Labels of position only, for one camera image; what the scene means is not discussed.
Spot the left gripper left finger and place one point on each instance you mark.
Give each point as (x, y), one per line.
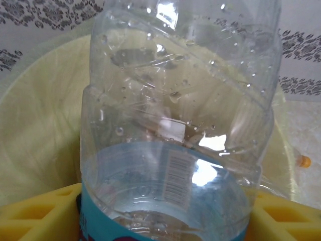
(37, 218)

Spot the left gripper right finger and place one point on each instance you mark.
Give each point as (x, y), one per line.
(288, 221)

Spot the orange juice bottle orange cap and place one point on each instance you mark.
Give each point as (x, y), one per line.
(304, 161)

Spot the blue label water bottle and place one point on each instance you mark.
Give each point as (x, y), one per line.
(175, 75)

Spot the cream plastic waste bin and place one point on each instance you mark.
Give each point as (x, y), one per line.
(281, 150)

